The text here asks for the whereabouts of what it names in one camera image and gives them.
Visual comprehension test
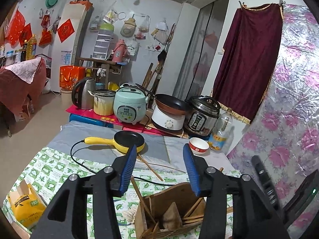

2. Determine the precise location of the single wooden chopstick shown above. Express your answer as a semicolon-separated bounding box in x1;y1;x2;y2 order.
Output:
137;154;164;181

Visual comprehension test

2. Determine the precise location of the yellow tissue pack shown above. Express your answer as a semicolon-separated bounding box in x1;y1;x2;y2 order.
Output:
8;180;46;229

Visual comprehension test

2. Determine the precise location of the wooden utensil holder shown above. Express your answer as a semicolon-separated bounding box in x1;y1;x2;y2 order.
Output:
134;182;206;238

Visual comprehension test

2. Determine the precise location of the red and white bowl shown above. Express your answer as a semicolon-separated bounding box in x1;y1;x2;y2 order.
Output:
189;137;209;155

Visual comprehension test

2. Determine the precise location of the yellow electric frying pan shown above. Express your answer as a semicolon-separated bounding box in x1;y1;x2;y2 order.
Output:
83;131;145;154

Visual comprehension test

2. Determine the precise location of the clear plastic bottle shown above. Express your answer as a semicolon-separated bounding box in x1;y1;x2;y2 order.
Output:
208;108;232;151

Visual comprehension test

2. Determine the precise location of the black electric pressure cooker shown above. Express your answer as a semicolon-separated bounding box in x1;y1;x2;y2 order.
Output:
183;96;221;136

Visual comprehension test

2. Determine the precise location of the white pot with lid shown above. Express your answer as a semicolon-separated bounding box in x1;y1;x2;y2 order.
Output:
89;89;116;116

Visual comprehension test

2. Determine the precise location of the steel electric kettle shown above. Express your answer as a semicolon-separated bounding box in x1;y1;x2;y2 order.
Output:
71;77;96;110

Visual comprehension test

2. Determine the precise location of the mint green rice cooker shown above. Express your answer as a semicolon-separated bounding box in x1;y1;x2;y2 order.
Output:
113;84;148;125

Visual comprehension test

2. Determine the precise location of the white cooker with brown pan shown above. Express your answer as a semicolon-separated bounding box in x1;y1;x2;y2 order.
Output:
151;93;189;133

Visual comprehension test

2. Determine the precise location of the red gift bag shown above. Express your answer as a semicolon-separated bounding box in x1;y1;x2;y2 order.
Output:
59;65;85;91

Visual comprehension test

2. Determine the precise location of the red cloth covered furniture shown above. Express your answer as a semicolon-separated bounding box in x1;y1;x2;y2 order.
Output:
1;57;46;115

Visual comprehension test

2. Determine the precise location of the pink thermos jug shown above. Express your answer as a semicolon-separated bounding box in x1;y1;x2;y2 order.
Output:
112;39;127;63

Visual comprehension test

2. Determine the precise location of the cooking oil bottle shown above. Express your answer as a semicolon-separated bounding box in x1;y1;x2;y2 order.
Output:
26;34;37;61

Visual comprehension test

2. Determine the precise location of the white refrigerator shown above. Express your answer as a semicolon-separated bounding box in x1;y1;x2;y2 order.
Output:
50;3;93;92

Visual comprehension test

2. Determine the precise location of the plastic drawer tower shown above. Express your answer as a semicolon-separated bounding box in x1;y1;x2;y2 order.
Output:
92;23;114;60

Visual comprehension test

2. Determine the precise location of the black power cable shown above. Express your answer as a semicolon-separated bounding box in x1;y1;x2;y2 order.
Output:
70;139;175;187

